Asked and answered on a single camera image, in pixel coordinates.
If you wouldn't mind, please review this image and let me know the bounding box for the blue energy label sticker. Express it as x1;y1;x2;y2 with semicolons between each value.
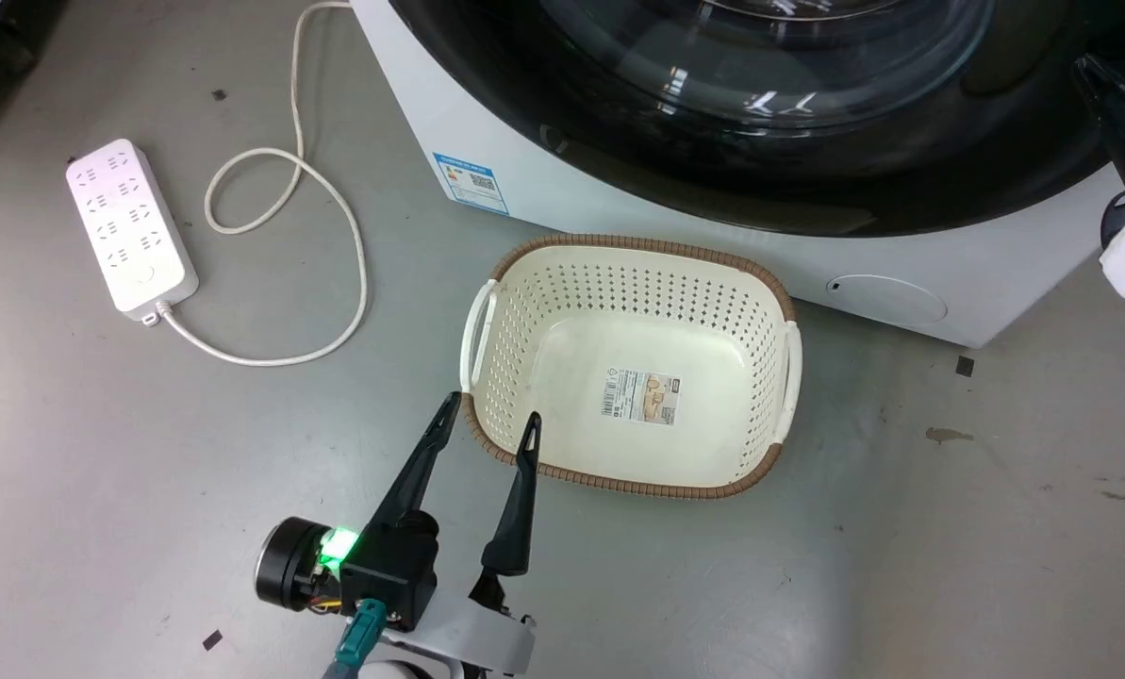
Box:
431;151;511;217

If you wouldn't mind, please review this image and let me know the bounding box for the white power strip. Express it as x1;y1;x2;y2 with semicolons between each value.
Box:
65;139;201;327

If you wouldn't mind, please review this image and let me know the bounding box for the round white filter cover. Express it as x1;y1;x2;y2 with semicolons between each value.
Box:
825;273;949;329

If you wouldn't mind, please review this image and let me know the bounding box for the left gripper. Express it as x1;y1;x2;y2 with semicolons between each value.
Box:
255;390;543;676

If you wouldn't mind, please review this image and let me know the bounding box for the cream perforated laundry basket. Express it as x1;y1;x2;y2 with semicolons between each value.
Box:
458;234;804;502

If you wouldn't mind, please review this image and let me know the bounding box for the black round washing machine door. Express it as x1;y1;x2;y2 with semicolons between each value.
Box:
388;0;1125;238

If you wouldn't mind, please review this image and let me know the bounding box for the teal cable plug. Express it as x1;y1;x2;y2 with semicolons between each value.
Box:
322;599;387;679

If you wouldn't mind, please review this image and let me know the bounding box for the paper product label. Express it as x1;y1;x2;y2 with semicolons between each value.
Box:
601;367;682;426

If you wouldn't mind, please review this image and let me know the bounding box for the white front-load washing machine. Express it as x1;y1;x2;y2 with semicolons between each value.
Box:
350;0;1125;351

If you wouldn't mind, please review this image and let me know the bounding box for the white power cable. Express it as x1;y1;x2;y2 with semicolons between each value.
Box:
152;0;371;368

